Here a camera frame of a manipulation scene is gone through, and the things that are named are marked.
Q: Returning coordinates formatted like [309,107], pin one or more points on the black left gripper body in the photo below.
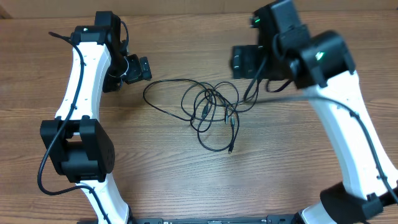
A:
[135,71]

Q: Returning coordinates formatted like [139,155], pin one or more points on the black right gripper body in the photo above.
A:
[252,63]

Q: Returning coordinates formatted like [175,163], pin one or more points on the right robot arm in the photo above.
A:
[322,67]

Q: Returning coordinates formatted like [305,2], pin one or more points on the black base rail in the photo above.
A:
[270,219]

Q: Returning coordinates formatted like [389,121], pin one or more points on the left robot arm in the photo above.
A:
[79,154]

